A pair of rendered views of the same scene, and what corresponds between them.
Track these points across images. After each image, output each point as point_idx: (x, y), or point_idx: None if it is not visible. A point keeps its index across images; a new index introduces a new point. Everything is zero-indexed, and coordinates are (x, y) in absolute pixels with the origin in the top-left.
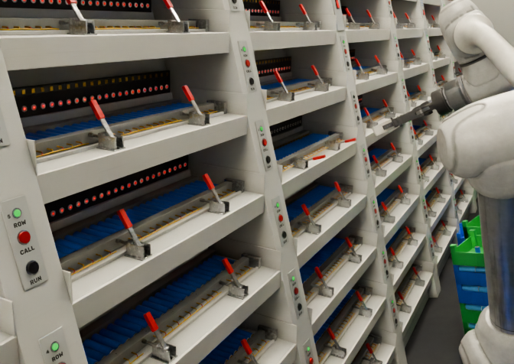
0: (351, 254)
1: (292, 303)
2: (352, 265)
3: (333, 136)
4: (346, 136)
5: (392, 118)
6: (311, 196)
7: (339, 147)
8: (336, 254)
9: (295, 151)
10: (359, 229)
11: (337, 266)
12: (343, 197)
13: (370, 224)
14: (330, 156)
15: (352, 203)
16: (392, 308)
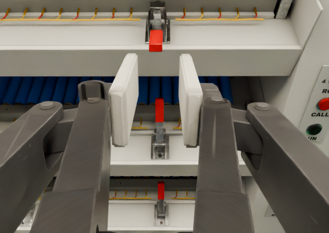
0: (156, 205)
1: None
2: (141, 217)
3: None
4: (297, 16)
5: (86, 98)
6: (150, 86)
7: (164, 37)
8: (146, 184)
9: None
10: (245, 186)
11: (118, 198)
12: (156, 135)
13: (251, 201)
14: (70, 47)
15: (189, 154)
16: None
